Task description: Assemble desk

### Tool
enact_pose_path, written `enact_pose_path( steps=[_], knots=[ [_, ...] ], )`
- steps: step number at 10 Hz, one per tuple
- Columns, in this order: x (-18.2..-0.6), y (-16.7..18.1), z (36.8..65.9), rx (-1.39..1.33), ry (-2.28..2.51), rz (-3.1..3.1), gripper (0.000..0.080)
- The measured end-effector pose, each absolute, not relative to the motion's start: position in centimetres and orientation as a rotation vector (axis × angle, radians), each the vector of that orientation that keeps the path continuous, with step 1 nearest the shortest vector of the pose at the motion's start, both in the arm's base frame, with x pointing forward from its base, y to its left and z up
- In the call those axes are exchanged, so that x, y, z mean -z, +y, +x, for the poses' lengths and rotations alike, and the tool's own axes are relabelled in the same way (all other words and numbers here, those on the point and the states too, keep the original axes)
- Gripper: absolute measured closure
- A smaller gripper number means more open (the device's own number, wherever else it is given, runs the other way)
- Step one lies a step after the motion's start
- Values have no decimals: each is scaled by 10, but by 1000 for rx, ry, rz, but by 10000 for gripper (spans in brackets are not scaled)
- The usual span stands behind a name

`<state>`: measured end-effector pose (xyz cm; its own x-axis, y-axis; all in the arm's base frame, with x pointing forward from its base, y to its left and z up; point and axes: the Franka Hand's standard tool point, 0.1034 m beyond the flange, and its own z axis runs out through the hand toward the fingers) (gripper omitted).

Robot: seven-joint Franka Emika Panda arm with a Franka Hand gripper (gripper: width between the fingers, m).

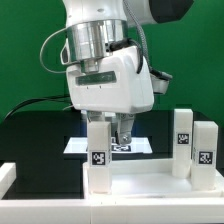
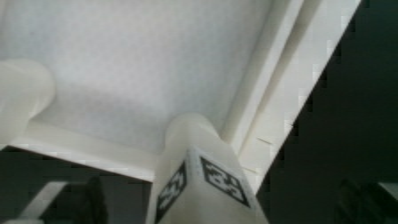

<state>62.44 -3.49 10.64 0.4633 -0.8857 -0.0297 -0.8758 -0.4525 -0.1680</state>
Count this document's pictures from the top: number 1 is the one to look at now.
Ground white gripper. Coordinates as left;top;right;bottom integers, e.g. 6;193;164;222
66;46;154;145

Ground white desk top tray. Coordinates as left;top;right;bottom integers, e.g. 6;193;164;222
83;159;224;199

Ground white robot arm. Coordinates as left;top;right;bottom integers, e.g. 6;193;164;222
61;0;194;144

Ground fiducial marker sheet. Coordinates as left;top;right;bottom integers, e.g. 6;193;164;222
64;137;152;154

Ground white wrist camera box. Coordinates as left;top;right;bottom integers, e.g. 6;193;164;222
150;69;173;94

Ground white front rail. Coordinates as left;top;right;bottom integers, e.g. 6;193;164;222
0;198;224;224

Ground black cables on table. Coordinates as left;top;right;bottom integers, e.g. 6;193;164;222
3;95;73;119

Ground grey camera cable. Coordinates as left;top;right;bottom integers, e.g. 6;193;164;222
39;28;69;74

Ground white left rail block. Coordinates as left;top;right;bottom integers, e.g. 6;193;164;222
0;163;16;200

